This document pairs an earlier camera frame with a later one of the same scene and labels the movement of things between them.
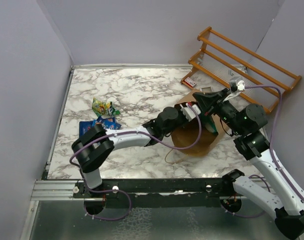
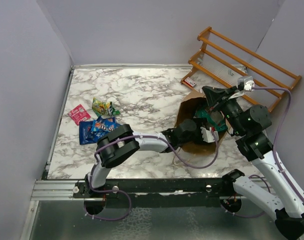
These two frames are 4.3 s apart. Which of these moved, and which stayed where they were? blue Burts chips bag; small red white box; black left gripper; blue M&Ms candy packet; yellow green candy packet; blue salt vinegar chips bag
Moved: black left gripper; blue salt vinegar chips bag
Stayed: small red white box; blue M&Ms candy packet; blue Burts chips bag; yellow green candy packet
